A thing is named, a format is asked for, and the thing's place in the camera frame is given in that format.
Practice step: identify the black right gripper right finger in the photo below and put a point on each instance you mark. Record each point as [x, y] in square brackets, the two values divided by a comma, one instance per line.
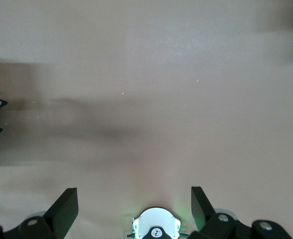
[203, 214]

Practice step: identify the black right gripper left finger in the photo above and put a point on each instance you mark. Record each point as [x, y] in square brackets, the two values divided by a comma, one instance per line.
[59, 214]

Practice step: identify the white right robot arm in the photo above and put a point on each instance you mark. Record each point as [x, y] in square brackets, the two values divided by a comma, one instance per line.
[156, 219]

